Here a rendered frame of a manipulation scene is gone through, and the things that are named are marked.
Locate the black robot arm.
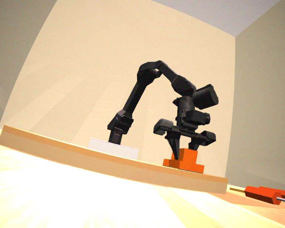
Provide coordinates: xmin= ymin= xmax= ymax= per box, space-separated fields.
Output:
xmin=107 ymin=60 xmax=219 ymax=145

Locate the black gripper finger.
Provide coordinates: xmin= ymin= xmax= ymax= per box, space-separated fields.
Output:
xmin=188 ymin=137 xmax=206 ymax=151
xmin=164 ymin=131 xmax=181 ymax=160

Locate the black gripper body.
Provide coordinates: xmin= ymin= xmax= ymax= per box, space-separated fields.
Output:
xmin=153 ymin=108 xmax=216 ymax=146

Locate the tan wooden panel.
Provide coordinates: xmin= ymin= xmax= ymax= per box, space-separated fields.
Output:
xmin=0 ymin=125 xmax=228 ymax=194

